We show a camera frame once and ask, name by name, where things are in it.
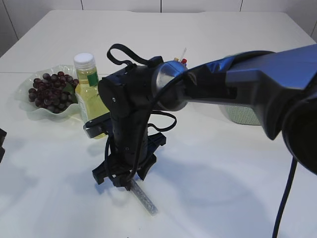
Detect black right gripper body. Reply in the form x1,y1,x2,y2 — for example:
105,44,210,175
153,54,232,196
105,111,166,183

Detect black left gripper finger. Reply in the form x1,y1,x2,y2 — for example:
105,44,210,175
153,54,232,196
0,129,7,162

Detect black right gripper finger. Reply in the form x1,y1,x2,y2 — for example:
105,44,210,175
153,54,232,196
92,161,115,185
137,154,157,180

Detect silver glitter pen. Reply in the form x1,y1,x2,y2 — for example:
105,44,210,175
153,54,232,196
131,179,158,216

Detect yellow tea bottle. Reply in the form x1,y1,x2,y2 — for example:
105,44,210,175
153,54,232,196
73,52,111,140

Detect purple grape bunch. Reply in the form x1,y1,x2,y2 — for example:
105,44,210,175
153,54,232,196
28,71,79,114

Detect clear plastic ruler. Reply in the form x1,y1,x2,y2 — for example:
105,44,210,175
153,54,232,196
180,48,187,61

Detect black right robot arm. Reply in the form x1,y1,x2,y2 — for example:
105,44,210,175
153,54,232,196
93,44,317,187

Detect green woven plastic basket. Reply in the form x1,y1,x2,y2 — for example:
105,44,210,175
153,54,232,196
218,105,261,126

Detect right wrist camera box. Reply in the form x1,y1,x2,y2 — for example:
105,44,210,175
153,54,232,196
83,113,113,138

